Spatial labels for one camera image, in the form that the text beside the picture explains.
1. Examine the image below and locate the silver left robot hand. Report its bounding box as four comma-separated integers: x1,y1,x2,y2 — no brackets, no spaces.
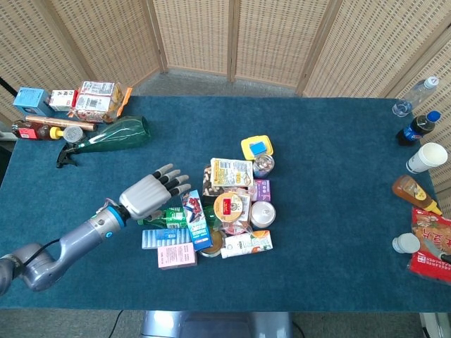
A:
118,163,192,220

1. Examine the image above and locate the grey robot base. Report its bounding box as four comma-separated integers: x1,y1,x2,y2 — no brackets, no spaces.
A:
140,310,295,338

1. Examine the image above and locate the red and blue toothpaste box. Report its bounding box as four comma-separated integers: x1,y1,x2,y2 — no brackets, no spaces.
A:
180,189,215,252

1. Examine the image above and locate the pink paper box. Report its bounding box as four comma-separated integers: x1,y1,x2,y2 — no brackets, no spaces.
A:
156,242,199,270

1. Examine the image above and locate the small purple box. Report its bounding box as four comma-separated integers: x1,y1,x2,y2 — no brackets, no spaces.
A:
254,179,273,203

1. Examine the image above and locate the light blue square box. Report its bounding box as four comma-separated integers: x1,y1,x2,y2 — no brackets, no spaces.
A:
12,87,51,117

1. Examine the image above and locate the green soda bottle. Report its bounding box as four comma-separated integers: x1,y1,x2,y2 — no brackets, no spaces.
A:
137,205,220,230

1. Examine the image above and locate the light blue ribbed pack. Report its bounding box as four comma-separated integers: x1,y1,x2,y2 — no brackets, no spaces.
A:
141,227,193,251

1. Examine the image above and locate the dark bag of nuts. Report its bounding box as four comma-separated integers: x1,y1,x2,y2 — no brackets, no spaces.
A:
201,164,227,207

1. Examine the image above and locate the green plastic spray bottle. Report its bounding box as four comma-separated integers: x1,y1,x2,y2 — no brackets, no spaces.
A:
55,115,153,170

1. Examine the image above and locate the round gold tin red label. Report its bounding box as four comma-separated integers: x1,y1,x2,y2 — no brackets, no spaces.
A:
212,191,245,223

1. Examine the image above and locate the yellow fruit jelly cup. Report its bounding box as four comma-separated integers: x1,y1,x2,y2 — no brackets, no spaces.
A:
200,230,227,259

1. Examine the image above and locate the yellow white snack packet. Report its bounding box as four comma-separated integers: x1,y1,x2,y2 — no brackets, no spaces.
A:
209,156,255,189

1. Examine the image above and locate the red white yogurt cup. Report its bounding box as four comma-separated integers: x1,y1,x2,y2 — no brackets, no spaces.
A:
223,221,253,237

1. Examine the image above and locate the clear plastic lidded cup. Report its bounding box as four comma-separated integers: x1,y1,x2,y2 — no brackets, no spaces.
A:
62,125,85,144

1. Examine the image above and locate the cake in clear plastic pack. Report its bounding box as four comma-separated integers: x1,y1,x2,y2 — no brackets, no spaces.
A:
219,186,255,235

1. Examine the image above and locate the snack bag red white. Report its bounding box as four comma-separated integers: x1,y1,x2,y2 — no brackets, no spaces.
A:
67,80,133,125

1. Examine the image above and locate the white orange juice carton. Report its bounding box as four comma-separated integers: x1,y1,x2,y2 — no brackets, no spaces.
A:
220,229,274,260

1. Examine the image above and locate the yellow plastic container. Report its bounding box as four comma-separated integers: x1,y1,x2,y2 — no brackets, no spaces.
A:
240,134,276,161

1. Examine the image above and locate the copper coloured tube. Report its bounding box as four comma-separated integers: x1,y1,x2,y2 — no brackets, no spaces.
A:
25,115,98,132

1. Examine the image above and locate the clear jar white lid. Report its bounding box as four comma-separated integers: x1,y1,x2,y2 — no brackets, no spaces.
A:
249,200,277,230

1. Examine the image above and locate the blue white sponge block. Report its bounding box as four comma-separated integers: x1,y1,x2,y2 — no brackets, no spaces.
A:
247,139,268,156

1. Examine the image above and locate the small white drink carton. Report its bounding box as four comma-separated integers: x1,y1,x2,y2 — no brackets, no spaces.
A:
48,89,78,113

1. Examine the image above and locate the brown bottle yellow cap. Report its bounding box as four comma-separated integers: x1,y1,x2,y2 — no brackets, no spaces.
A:
11,119,66,142

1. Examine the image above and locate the woven rattan folding screen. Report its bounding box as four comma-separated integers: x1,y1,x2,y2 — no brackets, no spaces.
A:
0,0,451,193

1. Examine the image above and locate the blue tablecloth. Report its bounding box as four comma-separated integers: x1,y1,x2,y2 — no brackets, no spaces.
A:
0,95,447,313

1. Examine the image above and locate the small jar white cap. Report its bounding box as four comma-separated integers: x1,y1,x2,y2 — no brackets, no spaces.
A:
391,232,421,255

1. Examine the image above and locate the amber honey squeeze bottle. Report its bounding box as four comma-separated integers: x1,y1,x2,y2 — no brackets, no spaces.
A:
391,174,443,217

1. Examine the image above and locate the cola bottle blue cap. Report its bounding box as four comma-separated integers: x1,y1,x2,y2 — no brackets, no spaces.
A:
395,109,443,147

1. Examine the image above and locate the white paper cup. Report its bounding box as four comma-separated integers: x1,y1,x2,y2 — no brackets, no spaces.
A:
405,142,449,175

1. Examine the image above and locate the clear water bottle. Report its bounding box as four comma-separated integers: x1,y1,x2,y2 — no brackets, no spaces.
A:
391,75,440,118

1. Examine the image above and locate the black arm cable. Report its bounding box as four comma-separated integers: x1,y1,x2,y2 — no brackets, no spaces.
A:
24,238,62,265

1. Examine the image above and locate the black handled knife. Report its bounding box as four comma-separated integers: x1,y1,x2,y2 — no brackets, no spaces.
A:
422,239,451,265

